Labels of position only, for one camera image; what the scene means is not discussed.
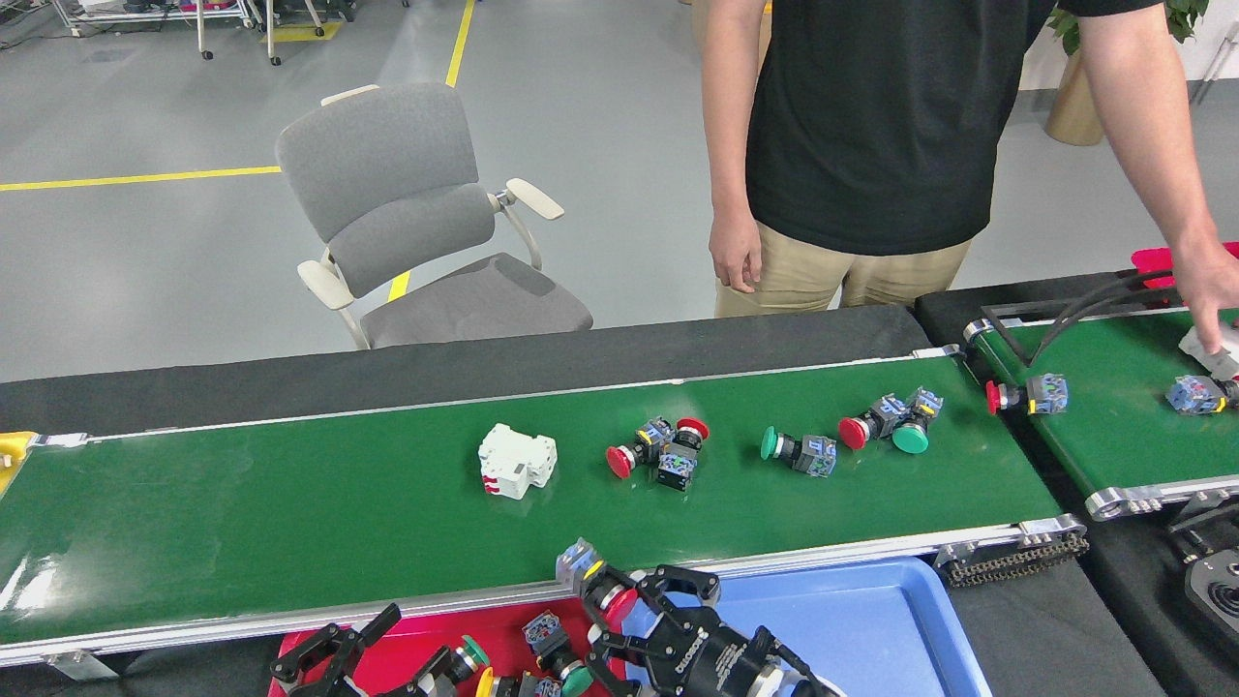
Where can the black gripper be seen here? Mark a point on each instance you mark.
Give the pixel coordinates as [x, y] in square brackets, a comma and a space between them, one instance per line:
[707, 663]

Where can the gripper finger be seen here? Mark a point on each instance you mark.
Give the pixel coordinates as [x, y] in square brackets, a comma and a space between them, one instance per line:
[324, 658]

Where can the green mushroom push button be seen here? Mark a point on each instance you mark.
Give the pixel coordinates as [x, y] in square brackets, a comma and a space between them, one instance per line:
[547, 634]
[910, 439]
[770, 443]
[474, 651]

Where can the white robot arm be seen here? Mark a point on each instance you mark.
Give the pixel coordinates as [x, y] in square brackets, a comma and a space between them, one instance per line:
[799, 685]

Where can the red plastic tray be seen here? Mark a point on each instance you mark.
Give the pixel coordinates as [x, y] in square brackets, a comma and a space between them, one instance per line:
[426, 636]
[1157, 257]

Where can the long green conveyor belt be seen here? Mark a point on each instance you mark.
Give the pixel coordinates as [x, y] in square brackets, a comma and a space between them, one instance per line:
[339, 523]

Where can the blue plastic tray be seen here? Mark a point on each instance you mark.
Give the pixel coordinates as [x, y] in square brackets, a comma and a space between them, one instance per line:
[871, 629]

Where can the short green conveyor belt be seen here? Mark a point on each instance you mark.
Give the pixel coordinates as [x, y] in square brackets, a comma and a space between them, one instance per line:
[1113, 436]

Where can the person's right hand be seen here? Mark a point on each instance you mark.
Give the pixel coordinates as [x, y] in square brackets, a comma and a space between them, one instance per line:
[736, 247]

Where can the person's left hand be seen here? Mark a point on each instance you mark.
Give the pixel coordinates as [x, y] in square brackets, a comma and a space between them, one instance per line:
[1210, 286]

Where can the yellow mushroom push button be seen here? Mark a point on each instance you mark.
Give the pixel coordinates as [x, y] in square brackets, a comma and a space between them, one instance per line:
[484, 683]

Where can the yellow plastic bin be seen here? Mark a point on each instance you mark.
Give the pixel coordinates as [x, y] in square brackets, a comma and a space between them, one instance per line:
[12, 465]

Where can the grey office chair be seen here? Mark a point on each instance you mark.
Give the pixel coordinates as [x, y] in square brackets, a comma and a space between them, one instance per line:
[387, 155]

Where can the person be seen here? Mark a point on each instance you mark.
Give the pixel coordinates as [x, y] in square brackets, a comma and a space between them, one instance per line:
[871, 116]

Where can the white wheeled stand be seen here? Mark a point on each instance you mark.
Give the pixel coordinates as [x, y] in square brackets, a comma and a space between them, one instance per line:
[272, 39]

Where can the black joystick controller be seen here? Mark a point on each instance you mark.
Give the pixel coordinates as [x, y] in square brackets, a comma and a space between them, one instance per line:
[1222, 600]

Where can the white wheeled shelf cart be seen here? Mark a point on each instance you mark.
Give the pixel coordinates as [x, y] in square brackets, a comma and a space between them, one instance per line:
[145, 15]

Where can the potted green plant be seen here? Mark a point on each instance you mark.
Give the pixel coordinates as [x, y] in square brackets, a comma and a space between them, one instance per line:
[1070, 111]

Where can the black angled guide bracket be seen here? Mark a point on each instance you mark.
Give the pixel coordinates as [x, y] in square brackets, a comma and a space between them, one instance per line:
[1142, 284]

